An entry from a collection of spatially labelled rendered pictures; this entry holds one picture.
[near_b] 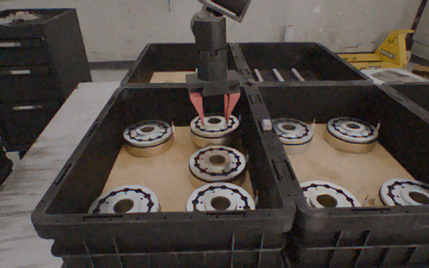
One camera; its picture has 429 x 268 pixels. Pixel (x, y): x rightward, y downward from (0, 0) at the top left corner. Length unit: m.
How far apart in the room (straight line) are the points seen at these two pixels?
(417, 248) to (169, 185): 0.37
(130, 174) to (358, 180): 0.42
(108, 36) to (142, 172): 3.37
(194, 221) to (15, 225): 0.49
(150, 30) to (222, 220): 3.54
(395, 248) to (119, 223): 0.34
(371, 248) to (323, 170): 0.20
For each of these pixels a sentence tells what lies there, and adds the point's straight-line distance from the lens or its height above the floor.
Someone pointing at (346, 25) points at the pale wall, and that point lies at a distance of 4.39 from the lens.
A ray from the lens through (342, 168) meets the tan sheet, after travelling 0.60.
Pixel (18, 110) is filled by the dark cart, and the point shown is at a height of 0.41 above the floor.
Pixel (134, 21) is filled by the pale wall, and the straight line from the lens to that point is 3.78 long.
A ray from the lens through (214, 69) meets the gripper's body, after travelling 0.52.
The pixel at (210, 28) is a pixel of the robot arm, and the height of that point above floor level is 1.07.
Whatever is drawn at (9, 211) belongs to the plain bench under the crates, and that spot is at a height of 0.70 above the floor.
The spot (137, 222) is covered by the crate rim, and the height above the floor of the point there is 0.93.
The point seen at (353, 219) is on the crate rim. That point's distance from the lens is 0.36.
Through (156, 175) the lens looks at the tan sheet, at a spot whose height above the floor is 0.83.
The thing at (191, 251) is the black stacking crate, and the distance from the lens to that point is 0.37.
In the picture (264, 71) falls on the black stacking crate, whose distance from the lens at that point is 1.07.
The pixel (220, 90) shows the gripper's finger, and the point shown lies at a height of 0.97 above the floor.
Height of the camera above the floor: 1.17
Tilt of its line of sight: 31 degrees down
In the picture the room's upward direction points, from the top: straight up
